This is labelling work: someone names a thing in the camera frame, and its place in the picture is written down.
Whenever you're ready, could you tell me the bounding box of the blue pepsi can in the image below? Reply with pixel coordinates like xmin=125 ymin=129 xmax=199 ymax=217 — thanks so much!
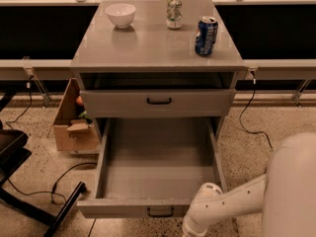
xmin=195 ymin=16 xmax=218 ymax=56

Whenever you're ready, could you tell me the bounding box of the white ceramic bowl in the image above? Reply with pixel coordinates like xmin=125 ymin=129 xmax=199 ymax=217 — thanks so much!
xmin=106 ymin=3 xmax=136 ymax=28

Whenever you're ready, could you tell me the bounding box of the white green soda can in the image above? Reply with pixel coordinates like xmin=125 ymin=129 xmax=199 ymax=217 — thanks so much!
xmin=166 ymin=0 xmax=183 ymax=30

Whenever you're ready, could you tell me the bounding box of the grey top drawer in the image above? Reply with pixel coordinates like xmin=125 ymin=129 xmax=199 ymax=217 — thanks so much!
xmin=80 ymin=90 xmax=235 ymax=119

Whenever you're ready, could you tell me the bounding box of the grey railing beam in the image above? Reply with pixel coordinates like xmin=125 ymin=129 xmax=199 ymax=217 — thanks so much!
xmin=0 ymin=59 xmax=316 ymax=81

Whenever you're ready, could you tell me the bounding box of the cardboard box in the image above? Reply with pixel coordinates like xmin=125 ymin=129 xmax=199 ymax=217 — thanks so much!
xmin=53 ymin=78 xmax=99 ymax=153

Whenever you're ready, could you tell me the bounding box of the grey drawer cabinet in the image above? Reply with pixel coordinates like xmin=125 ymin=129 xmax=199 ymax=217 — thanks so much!
xmin=71 ymin=0 xmax=244 ymax=131

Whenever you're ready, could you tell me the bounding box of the black floor cable left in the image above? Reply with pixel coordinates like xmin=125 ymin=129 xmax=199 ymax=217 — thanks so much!
xmin=7 ymin=161 xmax=99 ymax=206

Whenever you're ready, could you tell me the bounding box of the black cable far left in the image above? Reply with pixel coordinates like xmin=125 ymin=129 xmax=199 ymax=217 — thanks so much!
xmin=4 ymin=75 xmax=35 ymax=130

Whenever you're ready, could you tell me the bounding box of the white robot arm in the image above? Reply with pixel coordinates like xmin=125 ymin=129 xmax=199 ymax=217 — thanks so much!
xmin=183 ymin=132 xmax=316 ymax=237

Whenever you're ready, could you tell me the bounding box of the grey drawer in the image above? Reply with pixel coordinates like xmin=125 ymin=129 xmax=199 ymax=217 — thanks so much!
xmin=80 ymin=90 xmax=235 ymax=119
xmin=77 ymin=118 xmax=226 ymax=218

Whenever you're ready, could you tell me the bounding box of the black chair base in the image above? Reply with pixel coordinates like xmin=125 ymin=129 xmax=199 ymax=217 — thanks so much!
xmin=0 ymin=94 xmax=95 ymax=237

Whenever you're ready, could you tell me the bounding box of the black cable right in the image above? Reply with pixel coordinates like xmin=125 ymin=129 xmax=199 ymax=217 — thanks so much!
xmin=238 ymin=79 xmax=275 ymax=152

